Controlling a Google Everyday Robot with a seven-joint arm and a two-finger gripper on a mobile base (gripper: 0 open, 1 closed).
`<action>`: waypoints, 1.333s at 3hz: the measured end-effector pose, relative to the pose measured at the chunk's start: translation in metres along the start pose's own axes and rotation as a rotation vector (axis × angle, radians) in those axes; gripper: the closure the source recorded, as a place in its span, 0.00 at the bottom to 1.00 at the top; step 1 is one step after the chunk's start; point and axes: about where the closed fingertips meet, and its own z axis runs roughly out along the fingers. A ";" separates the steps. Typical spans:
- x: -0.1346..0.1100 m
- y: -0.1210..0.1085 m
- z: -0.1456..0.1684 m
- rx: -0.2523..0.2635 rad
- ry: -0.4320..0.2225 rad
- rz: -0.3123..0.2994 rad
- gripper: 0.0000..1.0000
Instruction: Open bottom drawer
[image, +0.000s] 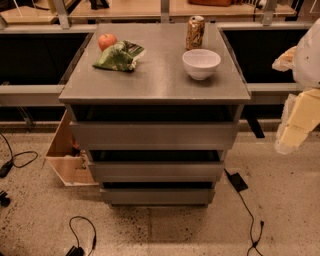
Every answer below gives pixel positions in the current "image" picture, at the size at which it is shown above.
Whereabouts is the black power adapter right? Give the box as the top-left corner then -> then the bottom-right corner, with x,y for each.
224,170 -> 264,256

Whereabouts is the black object left edge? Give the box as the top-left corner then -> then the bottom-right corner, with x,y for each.
0,190 -> 11,207

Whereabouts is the red apple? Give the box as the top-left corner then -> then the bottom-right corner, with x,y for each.
98,34 -> 117,51

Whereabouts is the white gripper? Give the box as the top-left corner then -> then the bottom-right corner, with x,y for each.
274,89 -> 320,154

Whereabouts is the grey top drawer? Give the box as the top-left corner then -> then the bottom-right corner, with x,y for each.
70,121 -> 238,150

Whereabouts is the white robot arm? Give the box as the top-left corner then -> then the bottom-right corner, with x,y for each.
272,19 -> 320,154

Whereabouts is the grey metal rail frame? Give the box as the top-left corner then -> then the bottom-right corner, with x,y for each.
0,0 -> 320,108

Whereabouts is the grey middle drawer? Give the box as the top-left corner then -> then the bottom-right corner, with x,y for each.
89,162 -> 224,183

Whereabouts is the grey drawer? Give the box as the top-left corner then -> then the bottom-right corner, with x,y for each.
70,121 -> 238,150
100,189 -> 215,205
89,162 -> 224,183

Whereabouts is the white bowl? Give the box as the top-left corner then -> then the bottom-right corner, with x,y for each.
182,49 -> 221,80

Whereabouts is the wooden box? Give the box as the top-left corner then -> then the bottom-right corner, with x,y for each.
45,112 -> 96,186

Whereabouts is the grey drawer cabinet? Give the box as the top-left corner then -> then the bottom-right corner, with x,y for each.
58,22 -> 252,208

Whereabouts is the wooden table background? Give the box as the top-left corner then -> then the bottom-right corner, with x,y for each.
0,0 -> 298,25

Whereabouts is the green chip bag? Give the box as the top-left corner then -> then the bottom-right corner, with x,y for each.
93,40 -> 146,72

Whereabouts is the brown drink can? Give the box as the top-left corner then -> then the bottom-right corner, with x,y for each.
186,15 -> 205,50

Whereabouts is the black cable bottom left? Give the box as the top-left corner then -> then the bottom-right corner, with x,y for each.
65,215 -> 98,256

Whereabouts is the black cable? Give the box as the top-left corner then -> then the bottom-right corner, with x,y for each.
65,215 -> 98,256
0,132 -> 39,178

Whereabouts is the grey bottom drawer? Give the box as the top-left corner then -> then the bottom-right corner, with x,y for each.
100,189 -> 215,205

